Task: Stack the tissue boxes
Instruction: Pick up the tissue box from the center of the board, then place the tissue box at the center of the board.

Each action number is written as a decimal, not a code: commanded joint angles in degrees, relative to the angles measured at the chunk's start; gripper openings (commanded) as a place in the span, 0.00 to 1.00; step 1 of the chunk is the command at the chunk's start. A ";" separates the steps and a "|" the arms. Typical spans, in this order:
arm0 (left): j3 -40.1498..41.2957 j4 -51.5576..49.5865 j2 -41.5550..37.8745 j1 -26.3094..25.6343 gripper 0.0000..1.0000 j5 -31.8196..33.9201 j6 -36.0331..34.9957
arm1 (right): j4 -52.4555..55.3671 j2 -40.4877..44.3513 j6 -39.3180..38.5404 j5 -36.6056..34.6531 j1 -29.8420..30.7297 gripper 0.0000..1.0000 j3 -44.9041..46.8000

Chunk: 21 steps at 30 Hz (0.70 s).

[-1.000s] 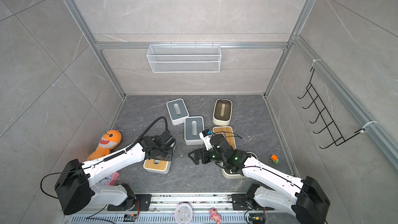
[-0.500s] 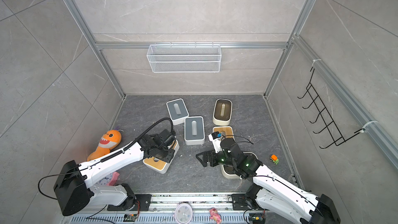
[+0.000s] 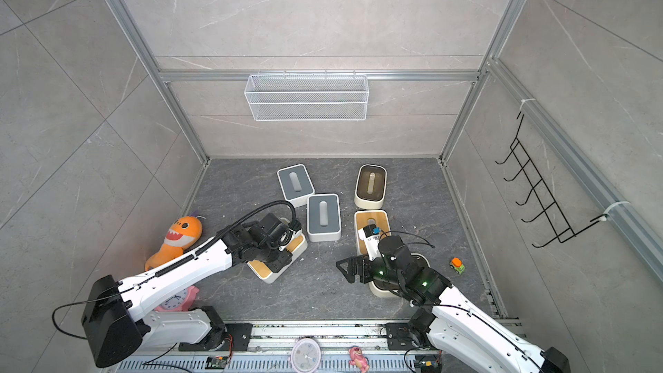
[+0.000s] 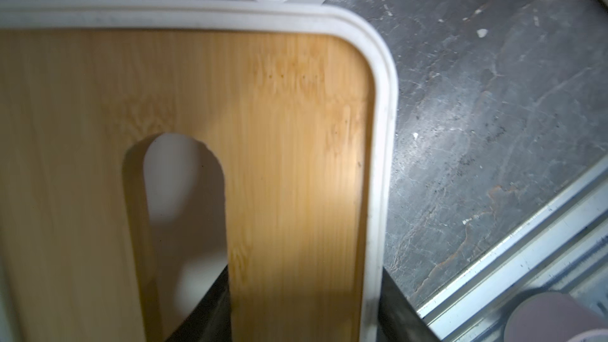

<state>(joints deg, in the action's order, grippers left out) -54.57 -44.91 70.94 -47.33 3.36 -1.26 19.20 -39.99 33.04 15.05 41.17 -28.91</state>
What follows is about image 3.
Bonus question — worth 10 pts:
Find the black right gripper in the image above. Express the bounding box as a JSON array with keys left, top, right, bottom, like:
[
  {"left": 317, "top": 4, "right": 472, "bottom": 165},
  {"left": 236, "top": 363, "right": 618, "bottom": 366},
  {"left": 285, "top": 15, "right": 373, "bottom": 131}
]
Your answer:
[{"left": 337, "top": 250, "right": 405, "bottom": 287}]

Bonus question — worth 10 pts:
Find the bamboo lid tissue box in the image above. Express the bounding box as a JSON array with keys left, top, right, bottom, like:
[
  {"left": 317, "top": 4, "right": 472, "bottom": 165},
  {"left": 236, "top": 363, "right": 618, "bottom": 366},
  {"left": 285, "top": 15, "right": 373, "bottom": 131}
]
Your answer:
[
  {"left": 354, "top": 210, "right": 391, "bottom": 255},
  {"left": 247, "top": 222, "right": 308, "bottom": 284}
]

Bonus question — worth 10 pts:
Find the grey lid tissue box front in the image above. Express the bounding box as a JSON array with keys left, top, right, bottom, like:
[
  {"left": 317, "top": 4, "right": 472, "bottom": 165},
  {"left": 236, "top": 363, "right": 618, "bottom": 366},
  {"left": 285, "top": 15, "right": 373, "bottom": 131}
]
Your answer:
[{"left": 307, "top": 193, "right": 342, "bottom": 243}]

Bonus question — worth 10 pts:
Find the grey lid tissue box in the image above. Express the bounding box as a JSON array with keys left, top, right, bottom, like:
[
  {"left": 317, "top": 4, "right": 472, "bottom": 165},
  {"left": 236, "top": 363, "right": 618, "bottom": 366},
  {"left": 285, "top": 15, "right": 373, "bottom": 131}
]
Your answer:
[
  {"left": 277, "top": 163, "right": 315, "bottom": 208},
  {"left": 307, "top": 193, "right": 342, "bottom": 243}
]

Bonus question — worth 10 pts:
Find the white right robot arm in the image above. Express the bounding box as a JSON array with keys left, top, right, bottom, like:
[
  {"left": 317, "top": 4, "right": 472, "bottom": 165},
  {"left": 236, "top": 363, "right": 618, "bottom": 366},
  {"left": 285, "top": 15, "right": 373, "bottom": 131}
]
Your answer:
[{"left": 336, "top": 236, "right": 571, "bottom": 372}]

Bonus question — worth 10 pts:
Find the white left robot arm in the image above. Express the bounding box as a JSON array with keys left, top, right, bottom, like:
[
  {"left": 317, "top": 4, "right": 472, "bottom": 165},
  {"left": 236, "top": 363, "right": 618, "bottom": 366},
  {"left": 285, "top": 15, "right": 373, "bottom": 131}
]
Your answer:
[{"left": 80, "top": 213, "right": 302, "bottom": 368}]

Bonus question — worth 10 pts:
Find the brown lid tissue box front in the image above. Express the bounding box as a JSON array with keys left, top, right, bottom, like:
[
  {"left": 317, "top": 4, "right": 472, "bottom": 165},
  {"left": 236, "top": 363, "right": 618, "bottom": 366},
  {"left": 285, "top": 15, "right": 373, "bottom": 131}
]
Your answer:
[{"left": 369, "top": 252, "right": 430, "bottom": 299}]

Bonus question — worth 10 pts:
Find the brown lid tissue box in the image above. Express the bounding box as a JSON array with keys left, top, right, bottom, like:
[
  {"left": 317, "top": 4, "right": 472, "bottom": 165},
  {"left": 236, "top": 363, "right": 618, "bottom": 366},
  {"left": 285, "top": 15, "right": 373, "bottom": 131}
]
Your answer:
[
  {"left": 369, "top": 252, "right": 430, "bottom": 299},
  {"left": 354, "top": 164, "right": 387, "bottom": 210}
]

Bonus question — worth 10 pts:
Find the grey lid tissue box back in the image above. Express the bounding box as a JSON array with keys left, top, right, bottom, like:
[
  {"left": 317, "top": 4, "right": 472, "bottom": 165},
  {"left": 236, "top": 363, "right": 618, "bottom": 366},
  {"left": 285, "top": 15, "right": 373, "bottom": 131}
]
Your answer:
[{"left": 277, "top": 163, "right": 315, "bottom": 208}]

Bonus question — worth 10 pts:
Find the brown lid tissue box back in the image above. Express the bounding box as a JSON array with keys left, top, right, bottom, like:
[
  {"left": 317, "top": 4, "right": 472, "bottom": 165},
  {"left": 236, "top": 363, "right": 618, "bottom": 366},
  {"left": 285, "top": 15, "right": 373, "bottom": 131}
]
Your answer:
[{"left": 354, "top": 164, "right": 387, "bottom": 210}]

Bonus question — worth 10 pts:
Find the orange shark plush toy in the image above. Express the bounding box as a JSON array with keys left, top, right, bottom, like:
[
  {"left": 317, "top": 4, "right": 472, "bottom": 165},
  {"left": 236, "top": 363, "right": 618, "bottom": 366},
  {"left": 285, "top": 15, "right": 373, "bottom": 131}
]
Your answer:
[{"left": 144, "top": 216, "right": 203, "bottom": 271}]

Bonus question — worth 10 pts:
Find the pink bear figurine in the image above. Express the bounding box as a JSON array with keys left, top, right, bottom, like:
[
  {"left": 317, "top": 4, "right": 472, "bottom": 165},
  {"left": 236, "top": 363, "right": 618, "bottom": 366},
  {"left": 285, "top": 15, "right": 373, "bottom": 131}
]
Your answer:
[{"left": 349, "top": 346, "right": 369, "bottom": 373}]

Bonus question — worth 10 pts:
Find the small orange green toy car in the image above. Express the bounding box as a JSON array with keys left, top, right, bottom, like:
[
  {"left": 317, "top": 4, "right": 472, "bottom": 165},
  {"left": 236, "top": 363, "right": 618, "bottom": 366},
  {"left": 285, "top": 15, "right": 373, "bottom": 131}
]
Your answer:
[{"left": 450, "top": 257, "right": 465, "bottom": 275}]

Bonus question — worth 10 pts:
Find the pink alarm clock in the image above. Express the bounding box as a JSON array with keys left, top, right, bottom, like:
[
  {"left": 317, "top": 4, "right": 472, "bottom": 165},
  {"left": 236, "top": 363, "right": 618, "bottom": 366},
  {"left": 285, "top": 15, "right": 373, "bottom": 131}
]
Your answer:
[{"left": 155, "top": 286, "right": 200, "bottom": 313}]

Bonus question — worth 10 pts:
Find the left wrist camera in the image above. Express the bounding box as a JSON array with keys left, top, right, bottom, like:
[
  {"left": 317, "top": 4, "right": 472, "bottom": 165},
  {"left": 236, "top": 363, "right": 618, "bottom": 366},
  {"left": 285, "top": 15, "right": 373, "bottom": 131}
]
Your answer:
[{"left": 277, "top": 218, "right": 302, "bottom": 248}]

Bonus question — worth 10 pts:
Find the black corrugated left cable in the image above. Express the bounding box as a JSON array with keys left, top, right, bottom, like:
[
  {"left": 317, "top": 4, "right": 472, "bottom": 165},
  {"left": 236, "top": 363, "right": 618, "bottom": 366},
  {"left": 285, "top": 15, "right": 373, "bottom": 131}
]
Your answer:
[{"left": 217, "top": 200, "right": 298, "bottom": 242}]

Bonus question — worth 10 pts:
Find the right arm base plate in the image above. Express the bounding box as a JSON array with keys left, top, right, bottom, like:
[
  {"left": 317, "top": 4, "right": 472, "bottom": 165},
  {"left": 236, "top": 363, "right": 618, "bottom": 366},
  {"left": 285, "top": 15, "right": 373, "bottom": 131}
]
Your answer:
[{"left": 382, "top": 321, "right": 434, "bottom": 351}]

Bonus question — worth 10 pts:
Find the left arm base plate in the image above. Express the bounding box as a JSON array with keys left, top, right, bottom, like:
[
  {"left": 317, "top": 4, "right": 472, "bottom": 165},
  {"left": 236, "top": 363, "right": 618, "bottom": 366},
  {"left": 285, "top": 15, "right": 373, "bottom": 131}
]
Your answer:
[{"left": 178, "top": 323, "right": 253, "bottom": 352}]

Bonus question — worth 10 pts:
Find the white wire mesh basket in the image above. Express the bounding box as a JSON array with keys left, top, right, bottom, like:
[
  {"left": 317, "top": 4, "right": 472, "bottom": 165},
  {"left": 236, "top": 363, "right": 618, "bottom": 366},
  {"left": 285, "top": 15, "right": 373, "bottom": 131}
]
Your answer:
[{"left": 244, "top": 74, "right": 369, "bottom": 122}]

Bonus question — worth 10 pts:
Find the black wire hook rack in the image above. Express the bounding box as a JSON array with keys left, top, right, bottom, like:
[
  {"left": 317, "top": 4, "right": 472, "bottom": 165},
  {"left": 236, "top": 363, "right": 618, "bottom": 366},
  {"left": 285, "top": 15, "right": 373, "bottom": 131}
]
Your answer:
[{"left": 495, "top": 112, "right": 609, "bottom": 249}]

